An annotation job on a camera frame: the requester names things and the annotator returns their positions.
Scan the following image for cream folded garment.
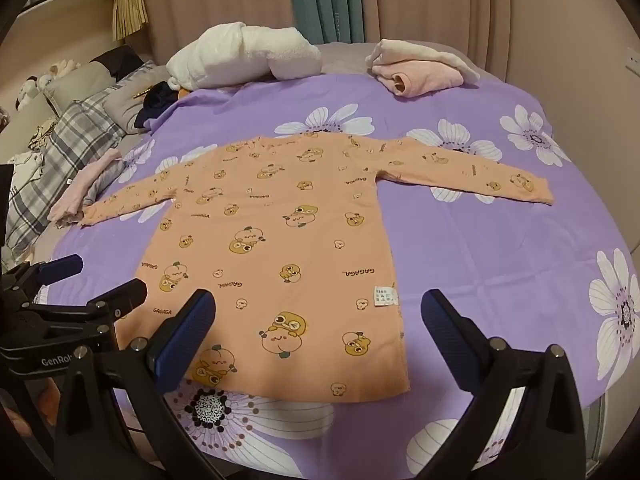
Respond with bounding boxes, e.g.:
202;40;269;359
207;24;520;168
364;38;481;85

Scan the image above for grey plaid blanket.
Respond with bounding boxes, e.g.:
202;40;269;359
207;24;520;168
0;91;127;261

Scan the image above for beige curtain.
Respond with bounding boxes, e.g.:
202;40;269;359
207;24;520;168
127;0;640;86

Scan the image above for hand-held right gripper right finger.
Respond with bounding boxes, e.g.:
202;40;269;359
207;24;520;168
420;288;587;480

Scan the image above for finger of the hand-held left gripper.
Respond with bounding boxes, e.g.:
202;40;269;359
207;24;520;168
27;278;149;333
0;254;84;306

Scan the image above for small pink cloth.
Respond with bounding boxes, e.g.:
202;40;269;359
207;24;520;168
47;147;123;230

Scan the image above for white fluffy garment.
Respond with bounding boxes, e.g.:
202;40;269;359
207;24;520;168
165;21;323;93

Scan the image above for yellow tassel hanging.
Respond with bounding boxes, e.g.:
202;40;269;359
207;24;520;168
112;0;150;42

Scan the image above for beige pillow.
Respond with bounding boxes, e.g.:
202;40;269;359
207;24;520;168
44;61;117;117

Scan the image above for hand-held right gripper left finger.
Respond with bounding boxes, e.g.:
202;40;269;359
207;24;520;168
54;288;224;480

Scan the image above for orange cartoon print shirt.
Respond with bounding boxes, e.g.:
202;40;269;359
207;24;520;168
75;133;556;403

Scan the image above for grey pillow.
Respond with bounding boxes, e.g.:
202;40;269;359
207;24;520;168
102;60;171;136

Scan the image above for purple floral bed sheet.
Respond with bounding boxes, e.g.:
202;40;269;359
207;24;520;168
37;72;640;480

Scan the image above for green curtain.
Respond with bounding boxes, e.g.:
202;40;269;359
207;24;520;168
287;0;367;45

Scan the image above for dark navy cloth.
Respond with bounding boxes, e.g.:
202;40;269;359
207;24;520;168
132;81;182;131

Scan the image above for plush toys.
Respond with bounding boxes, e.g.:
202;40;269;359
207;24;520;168
14;58;82;112

